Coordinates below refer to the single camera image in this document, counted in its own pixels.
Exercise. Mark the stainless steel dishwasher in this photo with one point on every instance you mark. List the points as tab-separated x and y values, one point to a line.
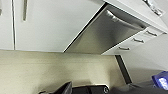
106	33

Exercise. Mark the white drawer unit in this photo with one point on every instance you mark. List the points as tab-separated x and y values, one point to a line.
136	41

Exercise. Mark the white two-door base cabinet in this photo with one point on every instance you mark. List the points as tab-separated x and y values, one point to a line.
50	23

